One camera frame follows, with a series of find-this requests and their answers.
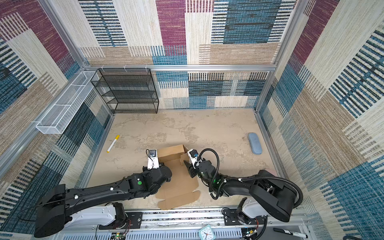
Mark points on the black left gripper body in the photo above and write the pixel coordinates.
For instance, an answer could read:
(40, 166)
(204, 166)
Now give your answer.
(161, 165)

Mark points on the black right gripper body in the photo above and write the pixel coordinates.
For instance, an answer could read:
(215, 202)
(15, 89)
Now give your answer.
(193, 172)

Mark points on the brown cardboard box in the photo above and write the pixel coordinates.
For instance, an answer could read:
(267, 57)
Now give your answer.
(182, 189)

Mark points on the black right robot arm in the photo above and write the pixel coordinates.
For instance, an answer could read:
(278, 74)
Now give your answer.
(264, 194)

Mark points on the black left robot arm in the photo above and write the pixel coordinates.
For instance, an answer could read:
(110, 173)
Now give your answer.
(56, 207)

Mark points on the yellow-capped white marker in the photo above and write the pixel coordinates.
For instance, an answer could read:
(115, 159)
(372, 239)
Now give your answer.
(112, 144)

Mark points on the small teal alarm clock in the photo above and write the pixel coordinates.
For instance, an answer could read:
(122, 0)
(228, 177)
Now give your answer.
(206, 233)

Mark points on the blue-grey glasses case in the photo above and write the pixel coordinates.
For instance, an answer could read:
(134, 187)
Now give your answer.
(255, 143)

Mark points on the pink flat case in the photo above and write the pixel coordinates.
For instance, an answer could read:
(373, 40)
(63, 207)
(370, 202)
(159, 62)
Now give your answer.
(273, 172)

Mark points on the black marker pen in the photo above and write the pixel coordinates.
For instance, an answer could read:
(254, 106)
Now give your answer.
(292, 233)

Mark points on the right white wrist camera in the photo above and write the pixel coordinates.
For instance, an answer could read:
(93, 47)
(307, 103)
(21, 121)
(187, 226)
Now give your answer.
(194, 157)

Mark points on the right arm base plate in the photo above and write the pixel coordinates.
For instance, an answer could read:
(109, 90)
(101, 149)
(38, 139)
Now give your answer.
(232, 218)

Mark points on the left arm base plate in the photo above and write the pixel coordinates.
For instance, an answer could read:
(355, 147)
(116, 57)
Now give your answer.
(132, 220)

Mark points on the black wire shelf rack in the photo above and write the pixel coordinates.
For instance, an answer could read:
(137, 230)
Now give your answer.
(127, 90)

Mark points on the white wire mesh basket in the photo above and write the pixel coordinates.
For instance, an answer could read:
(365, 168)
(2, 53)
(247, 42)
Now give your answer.
(62, 112)

